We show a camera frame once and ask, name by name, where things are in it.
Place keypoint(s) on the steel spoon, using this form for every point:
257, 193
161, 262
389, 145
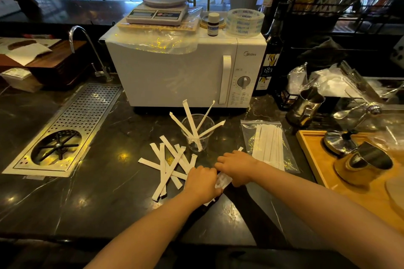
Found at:
347, 111

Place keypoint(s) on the person's left fingers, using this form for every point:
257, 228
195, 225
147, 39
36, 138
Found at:
206, 171

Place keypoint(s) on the gold-rimmed jar lid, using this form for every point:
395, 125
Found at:
205, 23

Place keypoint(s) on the white paper napkin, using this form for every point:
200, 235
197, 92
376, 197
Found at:
26, 53

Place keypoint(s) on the wide white wrapped straw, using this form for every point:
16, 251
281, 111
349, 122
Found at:
191, 120

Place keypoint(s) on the white microwave oven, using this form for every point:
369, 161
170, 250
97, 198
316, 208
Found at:
176, 73

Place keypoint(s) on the clear plastic sheet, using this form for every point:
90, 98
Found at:
154, 40

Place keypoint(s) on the pile of white paper wrappers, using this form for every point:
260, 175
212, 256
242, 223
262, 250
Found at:
167, 164

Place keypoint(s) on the plastic bag of wrapped straws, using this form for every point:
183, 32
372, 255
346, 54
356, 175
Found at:
268, 145

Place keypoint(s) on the person's right fingers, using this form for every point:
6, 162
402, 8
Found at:
225, 161

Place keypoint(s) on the dark syrup bottle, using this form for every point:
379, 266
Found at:
268, 60

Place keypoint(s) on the steel lid with black knob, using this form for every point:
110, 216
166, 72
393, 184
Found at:
339, 142

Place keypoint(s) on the steel drip tray rinser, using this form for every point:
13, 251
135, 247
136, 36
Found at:
66, 130

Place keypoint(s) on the clear plastic cup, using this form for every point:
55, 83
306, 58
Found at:
198, 139

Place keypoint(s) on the steel bar strainer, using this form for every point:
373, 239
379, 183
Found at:
371, 111

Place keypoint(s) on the dark wooden board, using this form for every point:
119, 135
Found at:
56, 60

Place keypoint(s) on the paper-wrapped straw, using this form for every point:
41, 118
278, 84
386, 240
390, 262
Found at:
223, 180

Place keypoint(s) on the clear tape roll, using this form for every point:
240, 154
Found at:
245, 23

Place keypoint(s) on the crumpled clear plastic bag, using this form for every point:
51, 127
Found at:
334, 82

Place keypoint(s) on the small brown bottle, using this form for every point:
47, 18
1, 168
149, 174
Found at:
213, 24

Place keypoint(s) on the person's right forearm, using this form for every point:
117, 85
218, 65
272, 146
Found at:
322, 215

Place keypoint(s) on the person's left hand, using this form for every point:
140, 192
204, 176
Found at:
202, 185

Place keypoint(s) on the large steel milk pitcher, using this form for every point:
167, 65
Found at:
363, 164

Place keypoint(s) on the person's left forearm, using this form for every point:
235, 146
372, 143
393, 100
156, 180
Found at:
148, 234

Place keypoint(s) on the person's right hand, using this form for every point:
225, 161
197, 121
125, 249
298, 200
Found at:
240, 168

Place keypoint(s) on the chrome faucet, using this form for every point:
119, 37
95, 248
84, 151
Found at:
91, 48

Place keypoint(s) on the clear plastic food box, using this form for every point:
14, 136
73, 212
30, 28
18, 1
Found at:
20, 79

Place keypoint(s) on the thin white wrapped straw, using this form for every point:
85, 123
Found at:
213, 128
205, 116
181, 125

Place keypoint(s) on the small steel milk pitcher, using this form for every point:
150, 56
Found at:
304, 108

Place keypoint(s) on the wooden tray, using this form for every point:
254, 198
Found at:
318, 158

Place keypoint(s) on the digital kitchen scale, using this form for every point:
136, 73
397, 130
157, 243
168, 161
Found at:
157, 12

